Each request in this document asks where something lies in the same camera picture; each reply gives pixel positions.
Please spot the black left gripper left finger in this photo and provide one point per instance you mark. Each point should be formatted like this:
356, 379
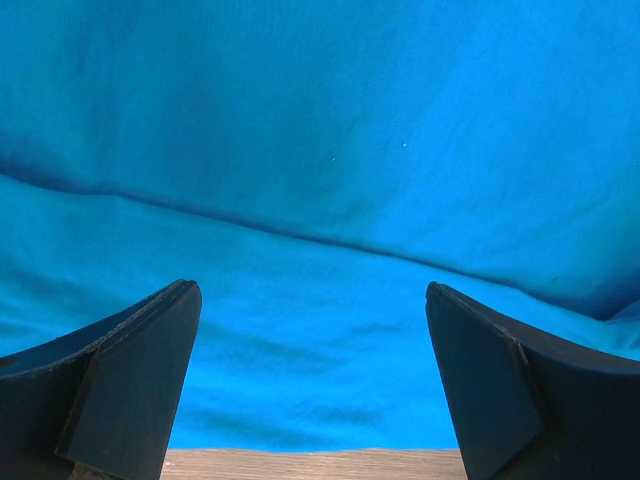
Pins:
100, 402

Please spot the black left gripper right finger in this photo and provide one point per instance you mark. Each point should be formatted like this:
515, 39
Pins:
527, 404

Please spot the blue t shirt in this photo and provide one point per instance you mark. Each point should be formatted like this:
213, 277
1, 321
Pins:
313, 166

